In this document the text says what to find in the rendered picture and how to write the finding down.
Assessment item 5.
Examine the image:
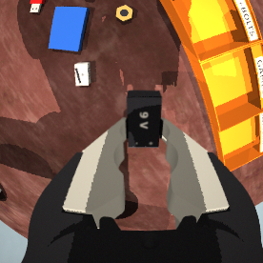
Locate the brass hex nut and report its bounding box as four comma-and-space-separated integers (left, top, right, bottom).
116, 5, 132, 22

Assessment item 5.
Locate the black 9v battery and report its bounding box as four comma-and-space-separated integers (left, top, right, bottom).
127, 91, 162, 148

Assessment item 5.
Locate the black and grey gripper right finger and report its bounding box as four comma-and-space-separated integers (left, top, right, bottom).
159, 117, 263, 263

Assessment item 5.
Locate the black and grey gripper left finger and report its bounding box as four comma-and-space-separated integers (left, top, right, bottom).
21, 117, 129, 263

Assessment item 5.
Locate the orange three-compartment bin rack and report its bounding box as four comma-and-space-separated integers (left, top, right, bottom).
160, 0, 263, 171

